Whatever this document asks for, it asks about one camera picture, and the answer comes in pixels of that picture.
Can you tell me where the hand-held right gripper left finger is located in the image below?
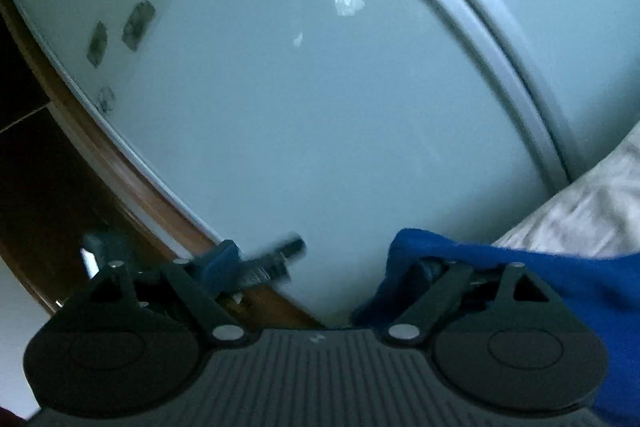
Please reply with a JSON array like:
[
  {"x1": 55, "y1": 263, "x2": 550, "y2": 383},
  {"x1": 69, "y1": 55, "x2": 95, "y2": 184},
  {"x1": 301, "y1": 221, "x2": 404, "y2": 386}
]
[{"x1": 64, "y1": 234, "x2": 307, "y2": 344}]

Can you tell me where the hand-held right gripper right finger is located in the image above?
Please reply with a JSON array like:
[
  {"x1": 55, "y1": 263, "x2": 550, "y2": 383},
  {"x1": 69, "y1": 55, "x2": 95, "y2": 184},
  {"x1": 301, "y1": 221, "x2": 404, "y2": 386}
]
[{"x1": 387, "y1": 257, "x2": 568, "y2": 344}]

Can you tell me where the blue knitted glove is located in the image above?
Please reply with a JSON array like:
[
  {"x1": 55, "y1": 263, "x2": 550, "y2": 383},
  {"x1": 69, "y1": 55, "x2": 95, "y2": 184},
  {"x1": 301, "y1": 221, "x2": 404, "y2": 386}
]
[{"x1": 350, "y1": 227, "x2": 640, "y2": 427}]

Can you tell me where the pink bed sheet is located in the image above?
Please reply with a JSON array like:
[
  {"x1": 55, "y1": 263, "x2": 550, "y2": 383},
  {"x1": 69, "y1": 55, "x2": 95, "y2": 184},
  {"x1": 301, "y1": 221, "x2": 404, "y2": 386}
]
[{"x1": 492, "y1": 134, "x2": 640, "y2": 258}]

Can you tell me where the floral frosted glass wardrobe door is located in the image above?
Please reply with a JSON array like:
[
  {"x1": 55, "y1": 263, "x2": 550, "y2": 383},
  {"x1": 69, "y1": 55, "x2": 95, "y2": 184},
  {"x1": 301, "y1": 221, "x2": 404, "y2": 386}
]
[{"x1": 0, "y1": 0, "x2": 571, "y2": 323}]

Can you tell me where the plain frosted glass wardrobe door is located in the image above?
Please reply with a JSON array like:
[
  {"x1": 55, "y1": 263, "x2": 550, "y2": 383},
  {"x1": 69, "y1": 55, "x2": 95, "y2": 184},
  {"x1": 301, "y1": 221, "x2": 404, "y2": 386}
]
[{"x1": 380, "y1": 0, "x2": 640, "y2": 188}]

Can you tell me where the brown wooden wardrobe frame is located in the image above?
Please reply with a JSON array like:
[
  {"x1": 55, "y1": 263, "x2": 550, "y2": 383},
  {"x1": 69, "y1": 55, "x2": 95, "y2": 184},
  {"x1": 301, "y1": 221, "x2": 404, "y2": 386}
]
[{"x1": 0, "y1": 0, "x2": 321, "y2": 328}]

